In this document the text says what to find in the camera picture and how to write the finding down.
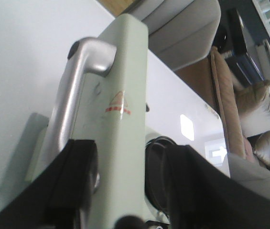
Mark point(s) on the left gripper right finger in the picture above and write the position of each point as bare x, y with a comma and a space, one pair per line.
202, 197

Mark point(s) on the black round frying pan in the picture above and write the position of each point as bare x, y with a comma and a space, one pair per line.
154, 184

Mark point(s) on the right grey chair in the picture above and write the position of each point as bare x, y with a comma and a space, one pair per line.
181, 32

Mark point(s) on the beige cushion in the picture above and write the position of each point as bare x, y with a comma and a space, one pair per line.
245, 114

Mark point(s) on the green sandwich maker lid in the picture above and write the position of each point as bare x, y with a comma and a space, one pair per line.
102, 97

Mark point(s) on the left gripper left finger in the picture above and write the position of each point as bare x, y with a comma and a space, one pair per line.
60, 197

